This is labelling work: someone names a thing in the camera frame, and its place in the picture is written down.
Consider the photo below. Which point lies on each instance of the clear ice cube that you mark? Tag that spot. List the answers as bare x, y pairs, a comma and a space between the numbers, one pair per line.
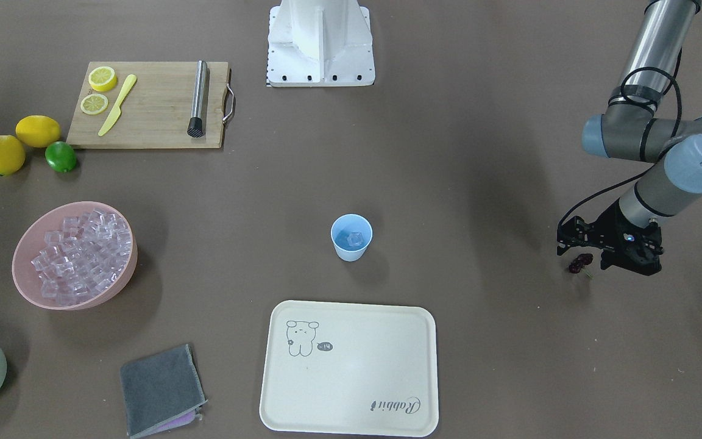
355, 239

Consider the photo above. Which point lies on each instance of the light blue plastic cup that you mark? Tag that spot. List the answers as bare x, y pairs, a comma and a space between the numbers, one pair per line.
339, 231

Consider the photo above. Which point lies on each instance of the yellow plastic knife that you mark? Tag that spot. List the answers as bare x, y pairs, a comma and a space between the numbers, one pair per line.
116, 111

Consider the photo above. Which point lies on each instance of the wooden cutting board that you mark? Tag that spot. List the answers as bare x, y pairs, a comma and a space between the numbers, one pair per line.
157, 110

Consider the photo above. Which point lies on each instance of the pink bowl of ice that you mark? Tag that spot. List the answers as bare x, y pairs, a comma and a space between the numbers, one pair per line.
75, 257

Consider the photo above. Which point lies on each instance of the cream rabbit tray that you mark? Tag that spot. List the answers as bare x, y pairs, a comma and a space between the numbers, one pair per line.
345, 368

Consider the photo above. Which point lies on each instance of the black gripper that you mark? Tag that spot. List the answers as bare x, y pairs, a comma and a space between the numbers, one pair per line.
610, 230

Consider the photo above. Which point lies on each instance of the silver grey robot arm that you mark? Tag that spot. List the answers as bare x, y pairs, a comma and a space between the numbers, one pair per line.
644, 123

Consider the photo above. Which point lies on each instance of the steel muddler rod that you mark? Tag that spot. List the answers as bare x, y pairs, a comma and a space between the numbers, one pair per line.
196, 124

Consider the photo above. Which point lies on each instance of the yellow lemon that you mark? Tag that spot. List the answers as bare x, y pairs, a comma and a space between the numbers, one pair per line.
38, 131
12, 155

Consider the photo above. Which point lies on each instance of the dark red cherries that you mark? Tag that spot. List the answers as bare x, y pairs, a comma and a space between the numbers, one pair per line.
580, 263

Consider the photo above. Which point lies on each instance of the green lime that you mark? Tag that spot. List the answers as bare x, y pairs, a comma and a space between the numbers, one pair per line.
61, 157

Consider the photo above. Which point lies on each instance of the lemon half slice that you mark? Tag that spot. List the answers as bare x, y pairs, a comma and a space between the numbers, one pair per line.
102, 79

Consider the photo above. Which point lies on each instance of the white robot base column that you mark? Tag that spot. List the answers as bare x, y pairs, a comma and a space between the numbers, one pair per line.
320, 44

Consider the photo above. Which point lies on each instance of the grey folded cloth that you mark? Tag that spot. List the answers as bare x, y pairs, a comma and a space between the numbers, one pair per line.
161, 392

